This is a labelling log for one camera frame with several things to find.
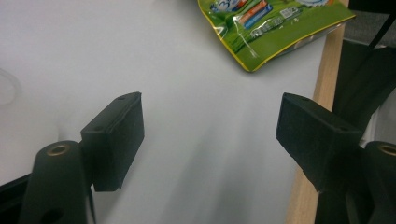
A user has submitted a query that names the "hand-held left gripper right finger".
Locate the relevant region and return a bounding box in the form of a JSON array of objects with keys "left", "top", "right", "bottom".
[{"left": 276, "top": 91, "right": 364, "bottom": 193}]

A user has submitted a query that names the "black panel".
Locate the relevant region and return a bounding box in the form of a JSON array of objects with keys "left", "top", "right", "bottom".
[{"left": 332, "top": 38, "right": 396, "bottom": 133}]

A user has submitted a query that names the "clear plastic ring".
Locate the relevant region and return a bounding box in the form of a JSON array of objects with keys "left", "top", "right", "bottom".
[{"left": 0, "top": 67, "right": 22, "bottom": 106}]

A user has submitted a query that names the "green snack bag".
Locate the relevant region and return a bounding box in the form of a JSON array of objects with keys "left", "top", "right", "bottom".
[{"left": 196, "top": 0, "right": 357, "bottom": 74}]

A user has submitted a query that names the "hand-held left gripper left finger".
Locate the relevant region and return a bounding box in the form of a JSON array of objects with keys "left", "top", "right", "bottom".
[{"left": 80, "top": 91, "right": 146, "bottom": 192}]

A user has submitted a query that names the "black cable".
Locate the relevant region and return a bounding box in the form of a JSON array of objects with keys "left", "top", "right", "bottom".
[{"left": 368, "top": 13, "right": 396, "bottom": 51}]

